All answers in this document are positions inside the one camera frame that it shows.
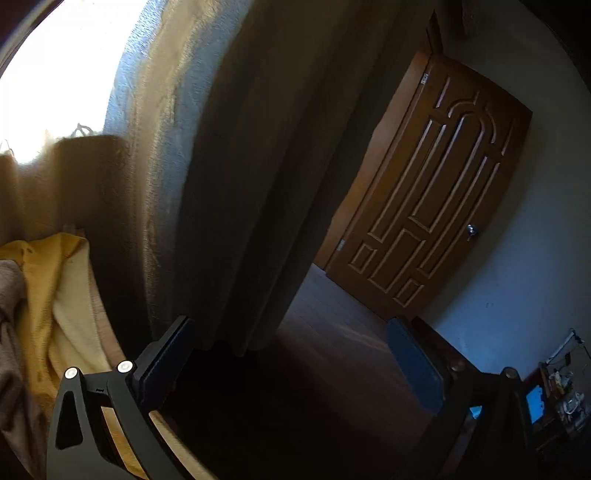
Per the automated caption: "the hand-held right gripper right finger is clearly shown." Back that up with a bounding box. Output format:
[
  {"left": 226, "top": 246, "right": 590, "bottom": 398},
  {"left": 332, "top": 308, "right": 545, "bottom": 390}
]
[{"left": 387, "top": 315, "right": 533, "bottom": 480}]

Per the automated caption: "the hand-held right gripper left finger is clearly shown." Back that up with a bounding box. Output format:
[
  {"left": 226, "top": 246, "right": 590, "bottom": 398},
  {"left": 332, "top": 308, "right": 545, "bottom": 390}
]
[{"left": 46, "top": 315, "right": 195, "bottom": 480}]

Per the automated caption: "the grey knit sweater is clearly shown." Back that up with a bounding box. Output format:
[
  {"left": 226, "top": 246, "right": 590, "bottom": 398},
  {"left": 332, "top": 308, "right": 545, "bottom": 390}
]
[{"left": 0, "top": 258, "right": 49, "bottom": 480}]

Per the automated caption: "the cream bed sheet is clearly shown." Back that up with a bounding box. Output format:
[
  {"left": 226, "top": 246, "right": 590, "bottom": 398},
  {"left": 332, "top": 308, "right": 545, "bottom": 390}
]
[{"left": 48, "top": 240, "right": 125, "bottom": 374}]

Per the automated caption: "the blue box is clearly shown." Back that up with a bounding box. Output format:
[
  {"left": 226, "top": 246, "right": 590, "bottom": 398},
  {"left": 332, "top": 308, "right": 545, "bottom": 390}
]
[{"left": 526, "top": 387, "right": 546, "bottom": 424}]

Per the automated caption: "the yellow paw print blanket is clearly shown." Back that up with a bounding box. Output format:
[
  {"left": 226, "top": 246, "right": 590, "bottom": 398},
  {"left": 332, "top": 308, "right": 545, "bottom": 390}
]
[{"left": 0, "top": 231, "right": 153, "bottom": 480}]

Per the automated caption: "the brown wooden door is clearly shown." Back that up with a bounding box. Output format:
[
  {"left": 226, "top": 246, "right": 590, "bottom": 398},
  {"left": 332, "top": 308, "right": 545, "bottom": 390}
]
[{"left": 323, "top": 50, "right": 534, "bottom": 321}]

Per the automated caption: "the small cluttered side table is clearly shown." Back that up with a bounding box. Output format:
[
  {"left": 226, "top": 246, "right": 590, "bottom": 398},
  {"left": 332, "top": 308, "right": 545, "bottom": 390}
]
[{"left": 536, "top": 328, "right": 591, "bottom": 444}]

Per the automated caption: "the thick beige curtain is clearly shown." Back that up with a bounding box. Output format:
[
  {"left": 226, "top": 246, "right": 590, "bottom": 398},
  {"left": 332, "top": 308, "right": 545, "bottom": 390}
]
[{"left": 92, "top": 0, "right": 444, "bottom": 358}]

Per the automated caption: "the brown wooden door frame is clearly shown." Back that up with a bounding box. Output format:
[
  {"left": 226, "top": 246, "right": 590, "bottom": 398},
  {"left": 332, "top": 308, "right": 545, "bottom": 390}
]
[{"left": 314, "top": 9, "right": 444, "bottom": 273}]

